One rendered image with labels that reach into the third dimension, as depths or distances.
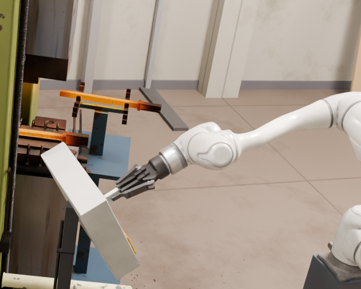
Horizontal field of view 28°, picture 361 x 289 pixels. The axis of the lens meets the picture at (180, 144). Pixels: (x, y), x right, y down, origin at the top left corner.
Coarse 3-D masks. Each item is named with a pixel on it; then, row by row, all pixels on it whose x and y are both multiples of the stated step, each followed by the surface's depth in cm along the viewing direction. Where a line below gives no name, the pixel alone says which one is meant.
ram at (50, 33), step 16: (32, 0) 222; (48, 0) 222; (64, 0) 222; (32, 16) 224; (48, 16) 224; (64, 16) 224; (32, 32) 226; (48, 32) 226; (64, 32) 227; (32, 48) 228; (48, 48) 229; (64, 48) 229
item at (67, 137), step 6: (24, 132) 259; (30, 132) 260; (36, 132) 260; (42, 132) 261; (48, 132) 262; (54, 132) 263; (66, 132) 263; (72, 132) 263; (54, 138) 261; (60, 138) 261; (66, 138) 262; (72, 138) 262; (78, 138) 262; (84, 138) 262; (66, 144) 262; (72, 144) 263; (78, 144) 263; (84, 144) 263
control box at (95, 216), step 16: (64, 144) 214; (48, 160) 211; (64, 160) 209; (64, 176) 203; (80, 176) 201; (64, 192) 202; (80, 192) 196; (96, 192) 194; (80, 208) 191; (96, 208) 190; (96, 224) 192; (112, 224) 195; (96, 240) 195; (112, 240) 198; (112, 256) 201; (128, 256) 203; (112, 272) 205; (128, 272) 206
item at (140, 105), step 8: (64, 96) 313; (72, 96) 313; (88, 96) 312; (96, 96) 313; (104, 96) 315; (120, 104) 314; (136, 104) 314; (144, 104) 314; (152, 104) 315; (160, 104) 316
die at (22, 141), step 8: (32, 128) 266; (40, 128) 267; (48, 128) 268; (24, 136) 258; (32, 136) 259; (40, 136) 260; (24, 144) 254; (32, 144) 255; (40, 144) 256; (48, 144) 257; (56, 144) 258; (24, 152) 252; (32, 152) 253; (24, 160) 252; (32, 160) 252
